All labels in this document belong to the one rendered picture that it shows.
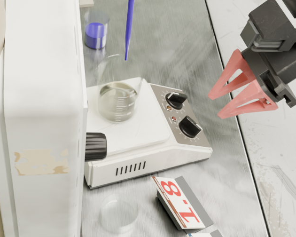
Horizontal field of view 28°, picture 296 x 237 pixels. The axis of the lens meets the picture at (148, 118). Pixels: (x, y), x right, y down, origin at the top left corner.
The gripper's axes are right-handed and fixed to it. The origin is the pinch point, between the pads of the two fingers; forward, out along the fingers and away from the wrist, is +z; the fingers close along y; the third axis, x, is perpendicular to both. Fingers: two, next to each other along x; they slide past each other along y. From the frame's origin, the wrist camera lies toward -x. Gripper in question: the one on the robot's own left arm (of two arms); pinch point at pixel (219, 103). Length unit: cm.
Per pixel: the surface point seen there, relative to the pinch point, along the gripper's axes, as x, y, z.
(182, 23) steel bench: 15.4, -28.6, 2.5
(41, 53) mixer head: -56, 28, -7
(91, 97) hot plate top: -6.8, -8.8, 14.9
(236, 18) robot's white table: 22.4, -27.7, -5.8
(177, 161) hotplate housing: 4.9, 1.5, 10.8
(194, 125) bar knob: 4.2, -1.7, 5.8
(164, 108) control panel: 2.0, -5.8, 8.3
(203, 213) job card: 7.2, 9.8, 11.1
